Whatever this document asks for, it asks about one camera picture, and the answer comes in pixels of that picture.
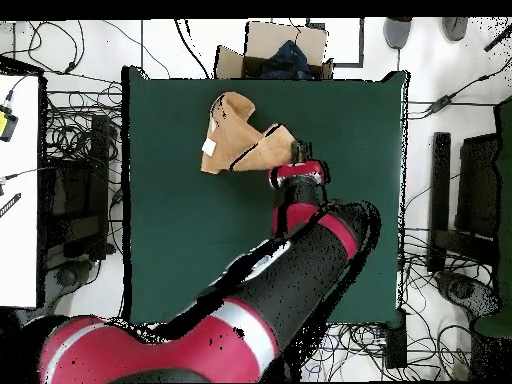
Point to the black rectangular box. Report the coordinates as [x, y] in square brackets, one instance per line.
[396, 340]

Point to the dark green fabric cover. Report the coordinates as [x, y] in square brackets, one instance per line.
[504, 200]

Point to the black power adapter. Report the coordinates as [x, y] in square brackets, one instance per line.
[440, 103]

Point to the grey rounded object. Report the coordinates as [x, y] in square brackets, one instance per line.
[454, 28]

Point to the black ruler strip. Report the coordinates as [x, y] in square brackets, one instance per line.
[10, 205]

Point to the black equipment stand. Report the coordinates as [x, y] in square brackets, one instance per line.
[98, 160]

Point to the black upright bar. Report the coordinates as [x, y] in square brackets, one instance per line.
[440, 180]

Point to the dark blue garment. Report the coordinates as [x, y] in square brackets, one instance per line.
[288, 60]

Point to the yellow and black device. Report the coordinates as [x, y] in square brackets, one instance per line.
[6, 124]

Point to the dark green table cloth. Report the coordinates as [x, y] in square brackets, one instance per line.
[340, 120]

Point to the grey pedestal leg foot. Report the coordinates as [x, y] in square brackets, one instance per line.
[460, 288]
[68, 276]

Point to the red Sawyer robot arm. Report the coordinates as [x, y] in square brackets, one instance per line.
[288, 280]

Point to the tan terry towel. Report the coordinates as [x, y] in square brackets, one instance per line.
[232, 140]

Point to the brown cardboard box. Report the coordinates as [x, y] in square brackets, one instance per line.
[268, 40]

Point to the grey shoe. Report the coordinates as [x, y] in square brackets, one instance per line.
[396, 34]

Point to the white desk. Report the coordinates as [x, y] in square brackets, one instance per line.
[18, 240]

